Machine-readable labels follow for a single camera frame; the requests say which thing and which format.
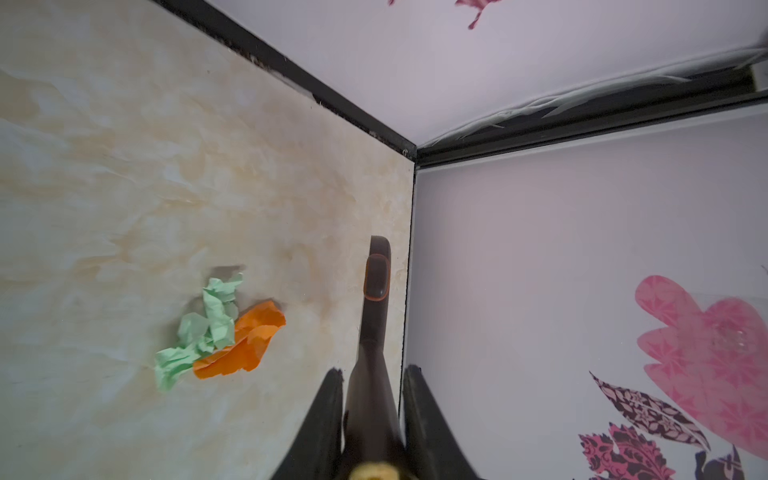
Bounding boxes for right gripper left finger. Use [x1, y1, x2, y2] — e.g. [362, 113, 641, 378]
[271, 368, 343, 480]

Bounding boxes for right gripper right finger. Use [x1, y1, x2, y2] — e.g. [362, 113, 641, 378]
[402, 365, 479, 480]

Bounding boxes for dark brown hand broom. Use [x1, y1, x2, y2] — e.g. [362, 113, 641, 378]
[338, 236, 405, 479]

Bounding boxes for green orange scrap back right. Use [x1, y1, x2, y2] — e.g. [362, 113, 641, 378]
[154, 273, 287, 392]

